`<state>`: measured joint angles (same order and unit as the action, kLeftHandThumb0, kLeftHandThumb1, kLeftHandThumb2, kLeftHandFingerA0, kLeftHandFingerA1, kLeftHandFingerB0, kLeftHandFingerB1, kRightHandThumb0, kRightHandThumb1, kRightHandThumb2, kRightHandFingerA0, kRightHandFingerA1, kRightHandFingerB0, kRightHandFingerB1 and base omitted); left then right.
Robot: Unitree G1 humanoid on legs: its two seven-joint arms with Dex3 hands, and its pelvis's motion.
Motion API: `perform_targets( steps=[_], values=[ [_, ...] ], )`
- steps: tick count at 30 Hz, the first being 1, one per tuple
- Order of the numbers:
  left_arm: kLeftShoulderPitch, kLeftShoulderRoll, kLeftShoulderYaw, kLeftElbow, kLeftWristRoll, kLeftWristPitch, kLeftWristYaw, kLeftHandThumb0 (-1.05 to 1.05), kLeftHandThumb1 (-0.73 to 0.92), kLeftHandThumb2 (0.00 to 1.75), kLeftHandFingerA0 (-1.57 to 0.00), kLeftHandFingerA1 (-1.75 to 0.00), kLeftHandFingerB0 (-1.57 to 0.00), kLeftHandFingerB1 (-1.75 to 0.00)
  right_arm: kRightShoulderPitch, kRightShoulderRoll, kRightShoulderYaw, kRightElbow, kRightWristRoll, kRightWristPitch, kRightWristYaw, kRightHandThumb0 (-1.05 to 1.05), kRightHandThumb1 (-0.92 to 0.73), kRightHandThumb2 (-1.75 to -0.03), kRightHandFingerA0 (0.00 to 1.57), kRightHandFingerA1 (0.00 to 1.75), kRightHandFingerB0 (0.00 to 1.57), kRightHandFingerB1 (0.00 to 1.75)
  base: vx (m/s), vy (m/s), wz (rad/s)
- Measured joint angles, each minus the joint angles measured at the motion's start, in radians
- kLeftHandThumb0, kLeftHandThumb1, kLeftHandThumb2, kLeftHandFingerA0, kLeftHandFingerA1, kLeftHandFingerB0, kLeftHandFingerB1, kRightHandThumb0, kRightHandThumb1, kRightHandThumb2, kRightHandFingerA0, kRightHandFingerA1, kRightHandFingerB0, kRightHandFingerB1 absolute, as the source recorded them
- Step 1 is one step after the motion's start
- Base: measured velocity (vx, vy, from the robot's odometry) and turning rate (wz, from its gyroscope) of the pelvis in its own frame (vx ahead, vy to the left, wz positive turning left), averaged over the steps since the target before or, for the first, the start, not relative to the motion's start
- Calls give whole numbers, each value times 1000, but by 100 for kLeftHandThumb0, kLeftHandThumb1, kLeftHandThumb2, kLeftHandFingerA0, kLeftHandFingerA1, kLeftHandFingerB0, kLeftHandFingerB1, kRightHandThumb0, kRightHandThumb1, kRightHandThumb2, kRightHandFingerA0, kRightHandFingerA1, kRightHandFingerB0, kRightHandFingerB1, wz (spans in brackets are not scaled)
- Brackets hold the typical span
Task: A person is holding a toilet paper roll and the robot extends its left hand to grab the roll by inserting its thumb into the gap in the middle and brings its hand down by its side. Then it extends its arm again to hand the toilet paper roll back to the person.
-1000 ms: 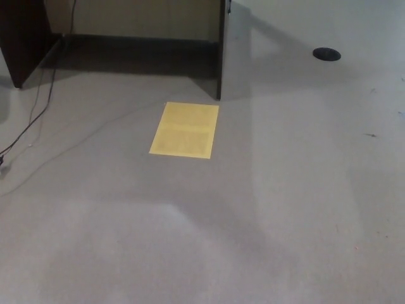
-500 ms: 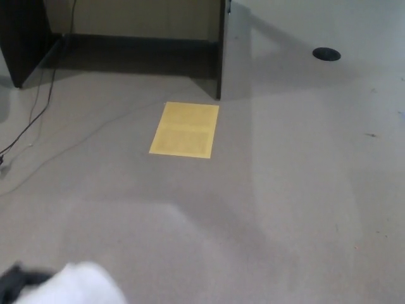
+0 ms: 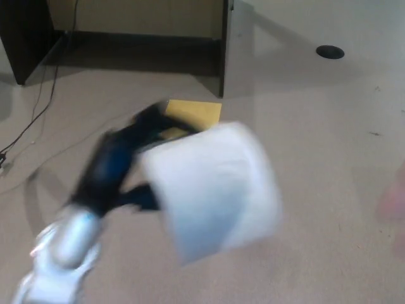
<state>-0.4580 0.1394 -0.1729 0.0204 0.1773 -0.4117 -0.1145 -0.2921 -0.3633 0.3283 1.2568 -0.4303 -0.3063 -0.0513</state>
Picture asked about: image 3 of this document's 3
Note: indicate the yellow paper sheet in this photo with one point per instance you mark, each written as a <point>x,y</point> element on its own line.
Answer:
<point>196,112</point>

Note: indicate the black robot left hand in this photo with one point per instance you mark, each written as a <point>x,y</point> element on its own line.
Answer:
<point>107,164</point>

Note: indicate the round black floor cover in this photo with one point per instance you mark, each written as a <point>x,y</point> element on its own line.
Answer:
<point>330,51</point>

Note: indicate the white toilet paper roll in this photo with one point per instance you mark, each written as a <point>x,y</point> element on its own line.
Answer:
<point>212,190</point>

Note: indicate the dark wooden desk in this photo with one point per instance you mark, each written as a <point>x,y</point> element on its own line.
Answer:
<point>25,38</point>

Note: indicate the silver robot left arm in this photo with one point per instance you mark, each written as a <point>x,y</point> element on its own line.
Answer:
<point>68,240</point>

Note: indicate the person's bare hand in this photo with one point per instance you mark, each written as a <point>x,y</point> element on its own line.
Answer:
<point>395,202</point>

